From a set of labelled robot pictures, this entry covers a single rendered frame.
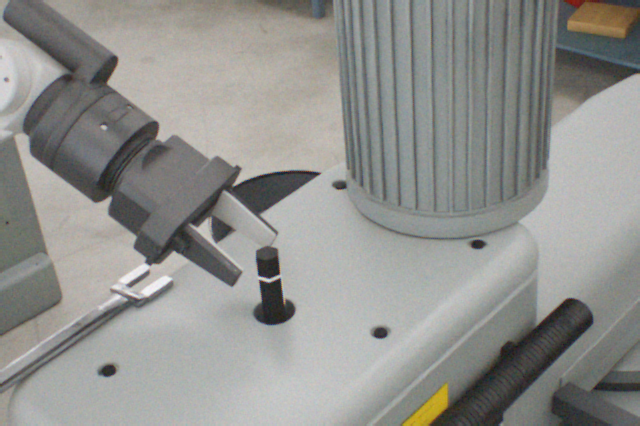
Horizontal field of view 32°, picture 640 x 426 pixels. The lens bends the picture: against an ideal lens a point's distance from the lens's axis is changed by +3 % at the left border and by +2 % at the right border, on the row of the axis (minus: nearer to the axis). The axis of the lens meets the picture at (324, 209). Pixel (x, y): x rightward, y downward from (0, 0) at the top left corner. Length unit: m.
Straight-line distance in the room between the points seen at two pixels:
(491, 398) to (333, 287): 0.17
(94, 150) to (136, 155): 0.03
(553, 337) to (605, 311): 0.23
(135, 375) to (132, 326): 0.06
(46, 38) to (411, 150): 0.33
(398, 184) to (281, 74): 4.46
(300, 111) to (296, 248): 4.09
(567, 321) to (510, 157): 0.17
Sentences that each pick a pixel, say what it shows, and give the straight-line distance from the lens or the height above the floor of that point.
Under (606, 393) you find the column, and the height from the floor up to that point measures 1.52.
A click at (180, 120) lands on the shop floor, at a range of 5.15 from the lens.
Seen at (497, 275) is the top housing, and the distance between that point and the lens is 0.99.
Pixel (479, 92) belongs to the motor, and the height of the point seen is 2.04.
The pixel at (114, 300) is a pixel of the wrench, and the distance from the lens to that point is 0.99.
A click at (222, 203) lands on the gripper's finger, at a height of 1.97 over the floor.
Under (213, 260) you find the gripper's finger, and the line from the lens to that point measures 0.90.
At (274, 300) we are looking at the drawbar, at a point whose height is 1.91.
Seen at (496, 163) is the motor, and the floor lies 1.96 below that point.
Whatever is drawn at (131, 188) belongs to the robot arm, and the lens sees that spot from 0.90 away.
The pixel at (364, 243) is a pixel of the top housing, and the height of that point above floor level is 1.89.
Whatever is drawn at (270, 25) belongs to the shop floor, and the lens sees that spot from 5.96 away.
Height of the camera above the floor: 2.50
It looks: 35 degrees down
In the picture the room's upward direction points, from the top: 5 degrees counter-clockwise
